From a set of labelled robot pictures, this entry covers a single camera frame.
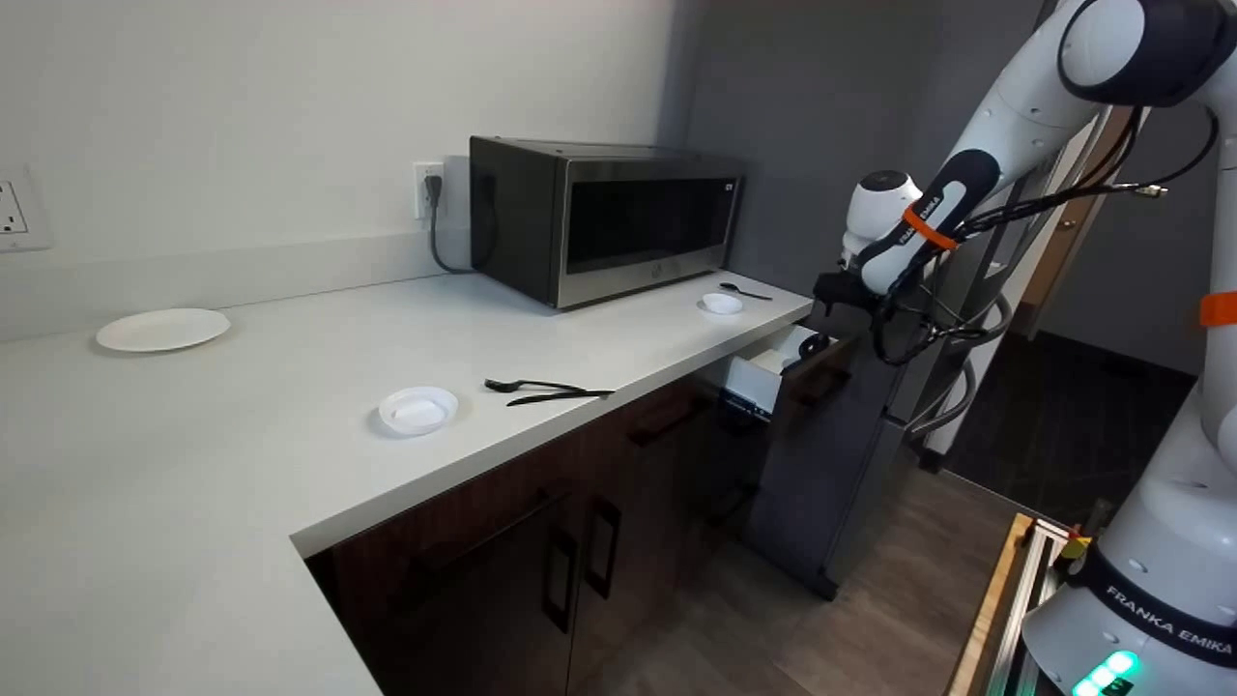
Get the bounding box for small white lid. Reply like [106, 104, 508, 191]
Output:
[696, 289, 742, 319]
[376, 386, 459, 437]

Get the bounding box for wooden robot cart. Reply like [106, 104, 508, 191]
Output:
[942, 513, 1072, 696]

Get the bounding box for small white lid far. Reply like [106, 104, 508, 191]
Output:
[696, 289, 742, 319]

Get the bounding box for stainless steel refrigerator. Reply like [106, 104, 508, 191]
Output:
[663, 0, 1052, 596]

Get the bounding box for black cable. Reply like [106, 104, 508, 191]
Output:
[420, 167, 478, 280]

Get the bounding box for white wall power outlet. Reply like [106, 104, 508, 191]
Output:
[0, 167, 54, 253]

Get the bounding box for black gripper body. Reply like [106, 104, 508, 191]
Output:
[812, 272, 884, 312]

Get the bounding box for small white lid near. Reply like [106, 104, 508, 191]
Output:
[376, 386, 459, 437]

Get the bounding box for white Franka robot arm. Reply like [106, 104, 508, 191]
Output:
[816, 0, 1237, 696]

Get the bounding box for dark wood lower cabinets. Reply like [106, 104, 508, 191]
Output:
[307, 336, 856, 696]

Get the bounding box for open white drawer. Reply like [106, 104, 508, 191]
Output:
[722, 327, 834, 415]

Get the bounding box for stainless steel microwave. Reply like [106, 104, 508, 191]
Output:
[467, 134, 748, 308]

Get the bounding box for white plate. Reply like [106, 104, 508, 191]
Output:
[98, 308, 231, 356]

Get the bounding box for small black plastic spoon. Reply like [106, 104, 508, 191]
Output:
[482, 379, 580, 396]

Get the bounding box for small black spoon far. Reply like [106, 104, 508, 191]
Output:
[721, 284, 773, 302]

